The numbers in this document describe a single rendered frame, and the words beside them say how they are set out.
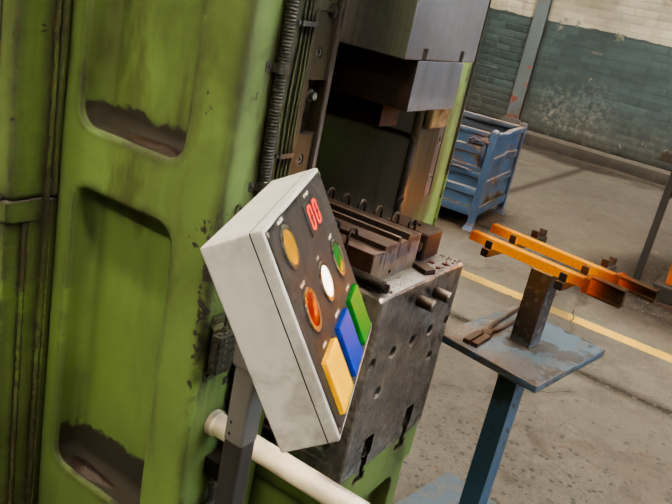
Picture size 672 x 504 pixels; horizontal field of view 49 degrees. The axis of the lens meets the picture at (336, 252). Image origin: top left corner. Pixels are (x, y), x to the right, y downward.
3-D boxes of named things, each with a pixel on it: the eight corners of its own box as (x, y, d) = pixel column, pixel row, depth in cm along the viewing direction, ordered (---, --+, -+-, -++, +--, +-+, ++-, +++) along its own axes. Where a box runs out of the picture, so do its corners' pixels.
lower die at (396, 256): (413, 265, 167) (422, 229, 164) (367, 285, 151) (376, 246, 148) (269, 205, 187) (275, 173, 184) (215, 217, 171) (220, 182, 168)
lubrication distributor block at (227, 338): (235, 380, 142) (246, 316, 138) (213, 391, 137) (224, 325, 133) (222, 372, 144) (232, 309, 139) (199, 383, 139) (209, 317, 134)
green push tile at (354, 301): (371, 325, 118) (357, 282, 117) (365, 345, 111) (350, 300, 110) (360, 327, 119) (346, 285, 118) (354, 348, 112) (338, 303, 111)
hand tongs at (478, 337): (545, 291, 241) (546, 288, 241) (558, 296, 239) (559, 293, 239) (462, 341, 194) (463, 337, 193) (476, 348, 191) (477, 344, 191)
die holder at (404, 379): (420, 421, 191) (464, 261, 176) (339, 486, 160) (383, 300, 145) (255, 334, 218) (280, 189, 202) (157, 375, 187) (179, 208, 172)
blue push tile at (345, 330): (363, 352, 109) (347, 307, 108) (357, 376, 103) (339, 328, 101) (352, 355, 110) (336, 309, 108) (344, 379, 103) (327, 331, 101)
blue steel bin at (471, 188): (505, 213, 588) (531, 124, 563) (472, 233, 521) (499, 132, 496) (373, 169, 637) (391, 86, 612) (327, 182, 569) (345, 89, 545)
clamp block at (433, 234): (437, 254, 177) (444, 229, 174) (421, 261, 170) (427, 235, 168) (394, 237, 182) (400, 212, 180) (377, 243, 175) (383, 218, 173)
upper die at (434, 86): (452, 108, 155) (464, 62, 151) (406, 112, 138) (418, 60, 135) (294, 63, 175) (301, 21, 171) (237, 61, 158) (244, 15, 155)
